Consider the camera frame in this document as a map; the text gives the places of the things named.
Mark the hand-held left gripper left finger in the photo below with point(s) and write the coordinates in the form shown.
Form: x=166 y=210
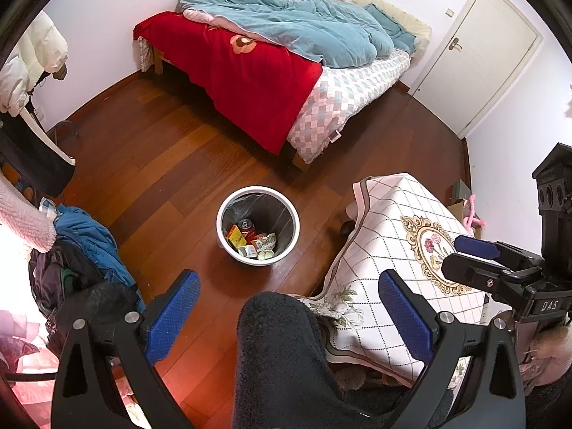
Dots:
x=174 y=317

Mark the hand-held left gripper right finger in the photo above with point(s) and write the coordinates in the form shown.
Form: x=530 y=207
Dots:
x=404 y=317

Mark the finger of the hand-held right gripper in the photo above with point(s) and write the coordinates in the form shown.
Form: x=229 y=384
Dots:
x=473 y=245
x=469 y=272

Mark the blue white milk carton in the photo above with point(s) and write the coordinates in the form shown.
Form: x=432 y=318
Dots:
x=245 y=251

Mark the yellow red snack box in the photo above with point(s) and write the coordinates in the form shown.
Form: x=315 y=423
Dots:
x=234 y=234

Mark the white paper carton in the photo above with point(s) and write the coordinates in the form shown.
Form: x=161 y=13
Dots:
x=263 y=242

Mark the red can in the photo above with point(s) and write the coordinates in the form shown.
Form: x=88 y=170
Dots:
x=246 y=225

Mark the white trash bin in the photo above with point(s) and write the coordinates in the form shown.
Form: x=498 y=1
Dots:
x=257 y=189

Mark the person's right hand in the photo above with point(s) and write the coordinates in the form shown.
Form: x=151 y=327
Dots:
x=558 y=337

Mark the pink plastic toy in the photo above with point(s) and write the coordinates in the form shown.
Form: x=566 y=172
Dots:
x=471 y=219

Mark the cardboard box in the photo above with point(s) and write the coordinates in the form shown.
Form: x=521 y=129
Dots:
x=456 y=211

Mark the dark grey box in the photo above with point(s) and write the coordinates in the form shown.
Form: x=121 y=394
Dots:
x=460 y=190

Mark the white checked tablecloth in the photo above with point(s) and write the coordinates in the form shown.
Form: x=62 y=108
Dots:
x=384 y=232

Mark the dark fleece cloth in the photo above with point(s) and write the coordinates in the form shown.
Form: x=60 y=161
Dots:
x=286 y=348

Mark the blue jacket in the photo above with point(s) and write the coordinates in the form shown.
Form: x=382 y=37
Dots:
x=89 y=237

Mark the dark clothes pile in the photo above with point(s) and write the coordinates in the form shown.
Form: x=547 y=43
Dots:
x=58 y=286

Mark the black bin liner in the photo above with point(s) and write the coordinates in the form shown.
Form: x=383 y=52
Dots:
x=272 y=214

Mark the pink cloth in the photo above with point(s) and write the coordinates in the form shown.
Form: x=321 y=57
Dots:
x=22 y=344

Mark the pink knit sweater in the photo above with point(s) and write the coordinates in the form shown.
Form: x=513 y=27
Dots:
x=22 y=219

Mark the white door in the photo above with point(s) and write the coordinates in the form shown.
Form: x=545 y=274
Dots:
x=482 y=53

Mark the checked mattress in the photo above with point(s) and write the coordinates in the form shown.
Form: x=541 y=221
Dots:
x=339 y=98

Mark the black garment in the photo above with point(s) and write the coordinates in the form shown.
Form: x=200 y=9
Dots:
x=31 y=152

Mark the beige pillow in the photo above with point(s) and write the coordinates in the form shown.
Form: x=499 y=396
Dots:
x=415 y=27

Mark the red blanket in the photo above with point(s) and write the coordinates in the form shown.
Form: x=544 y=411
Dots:
x=232 y=80

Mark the blue quilt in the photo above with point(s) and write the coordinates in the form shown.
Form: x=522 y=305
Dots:
x=290 y=27

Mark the white puffer jacket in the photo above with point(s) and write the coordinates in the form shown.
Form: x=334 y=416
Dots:
x=31 y=53

